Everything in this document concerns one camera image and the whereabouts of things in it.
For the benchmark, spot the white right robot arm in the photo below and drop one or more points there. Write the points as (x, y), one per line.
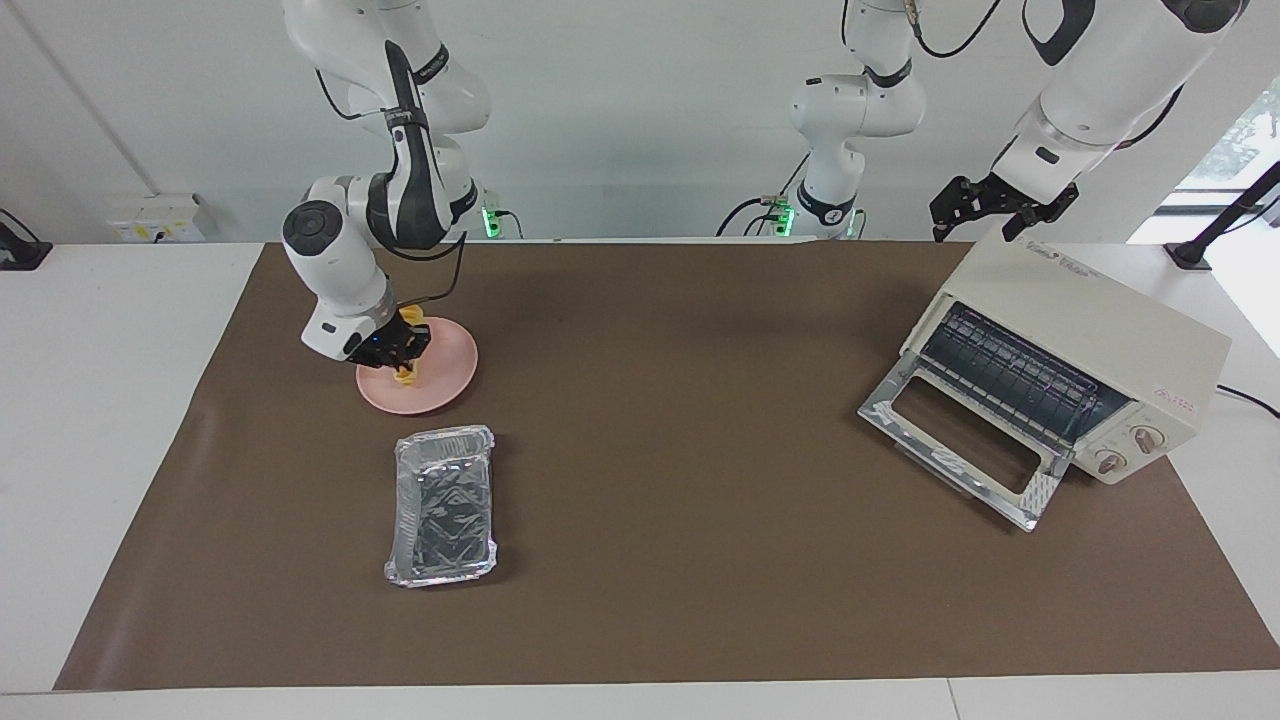
(340, 260)

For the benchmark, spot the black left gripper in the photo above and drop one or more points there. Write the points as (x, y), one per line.
(1015, 195)

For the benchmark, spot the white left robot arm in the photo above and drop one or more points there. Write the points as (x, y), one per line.
(850, 110)

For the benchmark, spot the glass oven door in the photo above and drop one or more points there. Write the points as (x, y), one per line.
(900, 415)

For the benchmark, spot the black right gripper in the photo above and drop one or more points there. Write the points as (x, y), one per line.
(382, 345)

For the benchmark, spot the cream oven knob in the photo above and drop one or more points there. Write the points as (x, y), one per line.
(1112, 462)
(1147, 438)

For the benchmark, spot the silver foil baking tray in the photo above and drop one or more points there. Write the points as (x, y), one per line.
(445, 505)

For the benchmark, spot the bright window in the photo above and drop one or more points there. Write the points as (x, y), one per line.
(1240, 140)

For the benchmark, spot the metal oven rack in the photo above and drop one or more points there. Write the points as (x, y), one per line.
(1010, 370)

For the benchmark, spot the yellow spiral bread loaf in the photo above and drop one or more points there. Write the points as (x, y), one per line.
(403, 378)

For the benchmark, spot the brown table mat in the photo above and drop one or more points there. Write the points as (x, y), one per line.
(700, 560)

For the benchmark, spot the pink round plate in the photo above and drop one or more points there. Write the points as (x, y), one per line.
(450, 365)

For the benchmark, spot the cream toaster oven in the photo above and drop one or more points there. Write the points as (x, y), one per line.
(1090, 310)

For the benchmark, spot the white wall socket box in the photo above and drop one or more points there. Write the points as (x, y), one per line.
(155, 220)

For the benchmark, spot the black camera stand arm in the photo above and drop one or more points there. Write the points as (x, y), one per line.
(1225, 222)

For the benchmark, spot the black table clamp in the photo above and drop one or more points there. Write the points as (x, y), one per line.
(20, 252)

